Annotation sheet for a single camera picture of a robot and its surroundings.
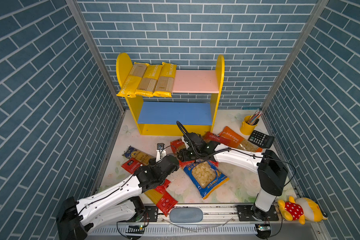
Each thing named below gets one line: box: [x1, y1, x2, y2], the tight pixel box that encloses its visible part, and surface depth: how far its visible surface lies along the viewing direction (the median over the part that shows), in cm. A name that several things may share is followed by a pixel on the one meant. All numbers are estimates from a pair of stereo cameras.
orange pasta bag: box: [220, 126, 263, 152], surface depth 98 cm
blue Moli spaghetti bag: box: [121, 145, 156, 166], surface depth 95 cm
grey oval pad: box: [169, 207, 204, 223], surface depth 73 cm
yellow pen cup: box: [240, 115, 258, 136], surface depth 104 cm
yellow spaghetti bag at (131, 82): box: [116, 62, 149, 98], surface depth 77 cm
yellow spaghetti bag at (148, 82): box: [134, 64, 163, 97], surface depth 77 cm
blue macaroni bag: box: [183, 160, 230, 200], surface depth 84 cm
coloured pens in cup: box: [246, 108, 263, 125], surface depth 101 cm
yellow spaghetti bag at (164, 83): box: [153, 62, 177, 98], surface depth 77 cm
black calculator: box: [248, 130, 275, 149], surface depth 104 cm
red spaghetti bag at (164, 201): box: [144, 187, 179, 217], surface depth 78 cm
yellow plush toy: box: [277, 196, 329, 225], surface depth 71 cm
